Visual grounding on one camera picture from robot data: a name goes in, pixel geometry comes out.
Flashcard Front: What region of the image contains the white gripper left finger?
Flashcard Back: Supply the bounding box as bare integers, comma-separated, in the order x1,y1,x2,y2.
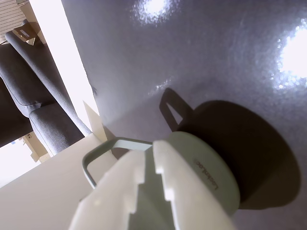
69,150,147,230

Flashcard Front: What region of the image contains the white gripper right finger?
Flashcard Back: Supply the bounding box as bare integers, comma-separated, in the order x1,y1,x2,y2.
153,140,237,230

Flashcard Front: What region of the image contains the gray fabric sofa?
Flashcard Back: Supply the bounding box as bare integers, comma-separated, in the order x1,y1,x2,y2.
0,19,94,157

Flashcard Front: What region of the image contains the black table mat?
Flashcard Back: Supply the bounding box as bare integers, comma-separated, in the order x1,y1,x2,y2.
60,0,307,230

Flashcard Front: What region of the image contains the brown cardboard box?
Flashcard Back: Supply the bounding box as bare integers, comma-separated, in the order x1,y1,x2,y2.
12,25,41,46

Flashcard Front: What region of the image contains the pale green cup with handle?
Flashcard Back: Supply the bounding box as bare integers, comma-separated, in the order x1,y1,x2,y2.
81,131,241,216

